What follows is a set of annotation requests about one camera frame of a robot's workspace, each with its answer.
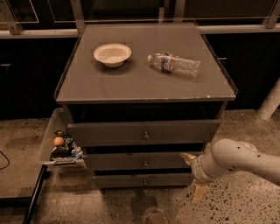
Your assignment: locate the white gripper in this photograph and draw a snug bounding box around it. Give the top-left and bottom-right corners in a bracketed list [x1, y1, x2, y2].
[180, 153, 214, 204]

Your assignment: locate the grey drawer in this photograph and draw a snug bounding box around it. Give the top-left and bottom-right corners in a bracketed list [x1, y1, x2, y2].
[94, 173, 193, 188]
[83, 152, 189, 171]
[67, 120, 221, 147]

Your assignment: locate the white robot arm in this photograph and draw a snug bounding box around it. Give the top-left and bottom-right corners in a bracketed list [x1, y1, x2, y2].
[180, 139, 280, 204]

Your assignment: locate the grey bottom drawer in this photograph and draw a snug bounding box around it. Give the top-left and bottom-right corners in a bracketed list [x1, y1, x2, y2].
[94, 173, 193, 188]

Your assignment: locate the grey drawer cabinet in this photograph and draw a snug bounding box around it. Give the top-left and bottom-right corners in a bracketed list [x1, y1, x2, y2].
[55, 23, 237, 177]

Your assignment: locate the grey top drawer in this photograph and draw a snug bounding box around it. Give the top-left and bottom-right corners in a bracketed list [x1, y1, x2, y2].
[67, 120, 221, 147]

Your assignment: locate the clear plastic water bottle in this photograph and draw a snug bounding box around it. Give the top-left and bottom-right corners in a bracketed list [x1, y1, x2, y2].
[147, 53, 200, 78]

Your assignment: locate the small plastic bottle in bin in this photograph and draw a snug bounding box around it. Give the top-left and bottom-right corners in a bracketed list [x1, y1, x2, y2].
[72, 147, 83, 159]

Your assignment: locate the clear plastic storage bin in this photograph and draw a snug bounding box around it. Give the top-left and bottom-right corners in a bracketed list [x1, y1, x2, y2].
[39, 108, 85, 168]

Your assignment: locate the orange fruit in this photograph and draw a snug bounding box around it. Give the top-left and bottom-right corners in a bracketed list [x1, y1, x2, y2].
[53, 136, 64, 146]

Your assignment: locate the white paper bowl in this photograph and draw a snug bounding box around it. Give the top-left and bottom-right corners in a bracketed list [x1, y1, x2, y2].
[93, 44, 132, 67]

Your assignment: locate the black metal bar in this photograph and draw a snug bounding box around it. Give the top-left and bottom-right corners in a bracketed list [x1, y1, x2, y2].
[22, 164, 47, 224]

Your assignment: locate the white post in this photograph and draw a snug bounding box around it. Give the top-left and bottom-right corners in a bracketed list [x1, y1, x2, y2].
[257, 78, 280, 121]

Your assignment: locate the black floor cable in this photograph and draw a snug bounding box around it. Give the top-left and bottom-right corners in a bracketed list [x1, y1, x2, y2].
[0, 150, 11, 171]

